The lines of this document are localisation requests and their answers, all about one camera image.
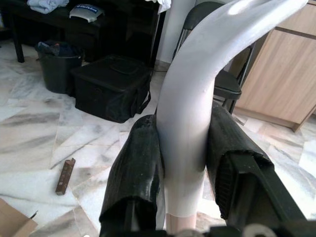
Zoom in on silver device with blue print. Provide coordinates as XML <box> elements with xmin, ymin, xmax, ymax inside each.
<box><xmin>69</xmin><ymin>2</ymin><xmax>104</xmax><ymax>20</ymax></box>

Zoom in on black plastic bucket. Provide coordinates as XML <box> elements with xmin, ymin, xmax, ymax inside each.
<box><xmin>34</xmin><ymin>40</ymin><xmax>84</xmax><ymax>95</ymax></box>

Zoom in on beige dustpan with white handle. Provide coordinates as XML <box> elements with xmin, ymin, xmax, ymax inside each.
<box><xmin>157</xmin><ymin>0</ymin><xmax>309</xmax><ymax>231</ymax></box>

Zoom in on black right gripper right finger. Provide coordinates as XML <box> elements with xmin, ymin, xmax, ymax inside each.
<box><xmin>206</xmin><ymin>102</ymin><xmax>308</xmax><ymax>234</ymax></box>

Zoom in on black folding chair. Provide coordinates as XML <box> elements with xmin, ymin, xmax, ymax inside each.
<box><xmin>172</xmin><ymin>3</ymin><xmax>257</xmax><ymax>114</ymax></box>

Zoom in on dark clothes pile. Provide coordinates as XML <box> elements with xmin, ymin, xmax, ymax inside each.
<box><xmin>37</xmin><ymin>40</ymin><xmax>82</xmax><ymax>59</ymax></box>

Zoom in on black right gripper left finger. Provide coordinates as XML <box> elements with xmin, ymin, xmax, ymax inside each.
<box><xmin>98</xmin><ymin>114</ymin><xmax>165</xmax><ymax>237</ymax></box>

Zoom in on black fabric storage box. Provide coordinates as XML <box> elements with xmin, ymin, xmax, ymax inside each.
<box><xmin>70</xmin><ymin>54</ymin><xmax>152</xmax><ymax>124</ymax></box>

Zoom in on open cardboard box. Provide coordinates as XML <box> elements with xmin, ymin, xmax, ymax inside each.
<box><xmin>0</xmin><ymin>197</ymin><xmax>39</xmax><ymax>237</ymax></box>

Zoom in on dark wooden desk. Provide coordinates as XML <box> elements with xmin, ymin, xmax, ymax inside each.
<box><xmin>0</xmin><ymin>0</ymin><xmax>163</xmax><ymax>67</ymax></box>

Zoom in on light blue cloth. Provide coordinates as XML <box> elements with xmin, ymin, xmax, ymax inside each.
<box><xmin>26</xmin><ymin>0</ymin><xmax>70</xmax><ymax>14</ymax></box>

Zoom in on light wooden cabinet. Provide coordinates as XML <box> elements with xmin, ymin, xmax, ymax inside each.
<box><xmin>233</xmin><ymin>2</ymin><xmax>316</xmax><ymax>133</ymax></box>

